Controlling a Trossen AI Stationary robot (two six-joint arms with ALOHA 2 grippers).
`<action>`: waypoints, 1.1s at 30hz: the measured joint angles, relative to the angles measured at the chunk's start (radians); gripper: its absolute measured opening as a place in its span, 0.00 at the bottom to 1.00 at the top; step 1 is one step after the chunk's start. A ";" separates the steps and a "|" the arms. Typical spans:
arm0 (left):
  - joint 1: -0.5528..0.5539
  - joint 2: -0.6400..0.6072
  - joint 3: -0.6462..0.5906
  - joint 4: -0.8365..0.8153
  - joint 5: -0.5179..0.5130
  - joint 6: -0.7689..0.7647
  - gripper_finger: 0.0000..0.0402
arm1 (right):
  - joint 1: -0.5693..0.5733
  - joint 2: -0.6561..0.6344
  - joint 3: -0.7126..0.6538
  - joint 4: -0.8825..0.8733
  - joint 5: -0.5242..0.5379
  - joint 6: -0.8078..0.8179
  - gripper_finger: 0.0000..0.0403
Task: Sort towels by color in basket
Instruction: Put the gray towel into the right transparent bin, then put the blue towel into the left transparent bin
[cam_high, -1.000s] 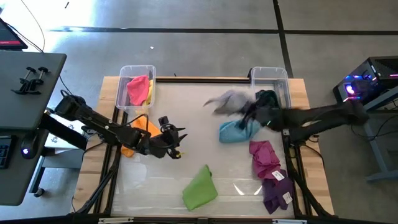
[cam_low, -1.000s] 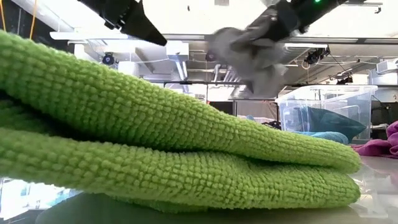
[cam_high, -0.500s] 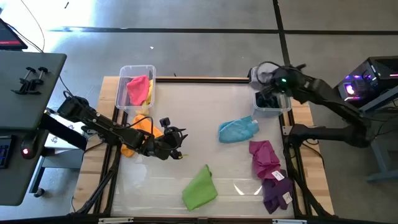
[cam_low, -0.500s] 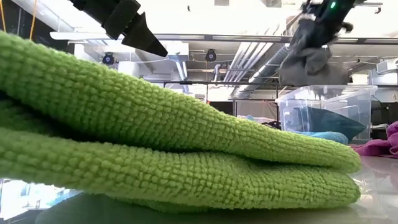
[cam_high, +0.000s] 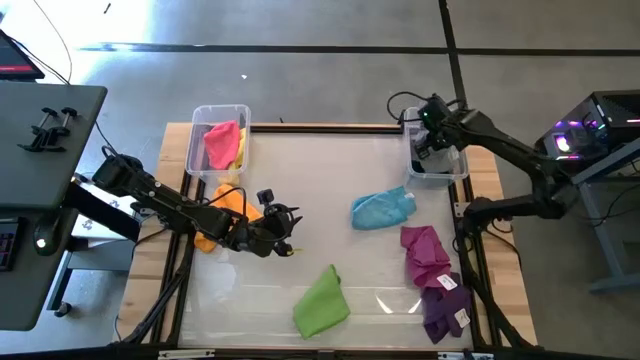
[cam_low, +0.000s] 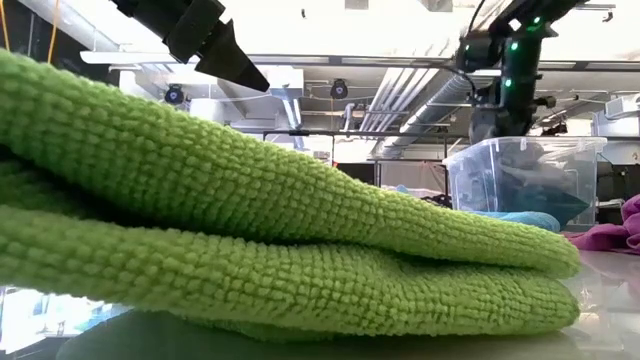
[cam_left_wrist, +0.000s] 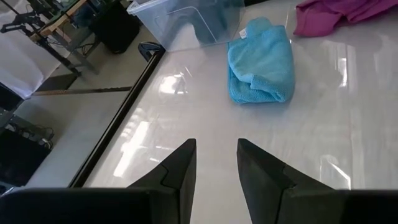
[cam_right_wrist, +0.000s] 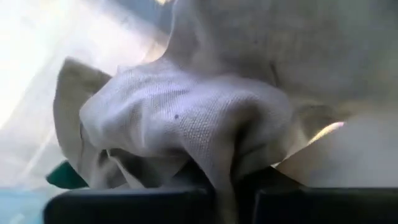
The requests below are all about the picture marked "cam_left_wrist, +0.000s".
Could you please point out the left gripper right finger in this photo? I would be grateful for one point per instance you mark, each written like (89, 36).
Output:
(261, 180)

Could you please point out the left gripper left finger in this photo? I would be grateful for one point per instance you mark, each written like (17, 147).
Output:
(186, 174)

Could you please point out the light blue towel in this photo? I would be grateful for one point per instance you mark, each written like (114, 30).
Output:
(261, 62)

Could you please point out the magenta towel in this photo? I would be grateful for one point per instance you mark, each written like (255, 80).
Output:
(320, 15)

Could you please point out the clear plastic storage bin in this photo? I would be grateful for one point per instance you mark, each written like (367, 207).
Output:
(186, 21)

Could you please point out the black computer tower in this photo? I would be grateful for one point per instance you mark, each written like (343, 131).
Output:
(115, 28)

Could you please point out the black floor box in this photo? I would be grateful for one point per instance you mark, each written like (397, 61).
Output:
(18, 158)

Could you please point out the white board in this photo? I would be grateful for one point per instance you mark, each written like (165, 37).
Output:
(21, 62)

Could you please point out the grey-legged desk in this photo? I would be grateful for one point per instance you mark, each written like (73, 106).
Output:
(57, 21)

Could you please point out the black aluminium table frame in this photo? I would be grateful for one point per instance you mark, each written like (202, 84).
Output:
(119, 118)

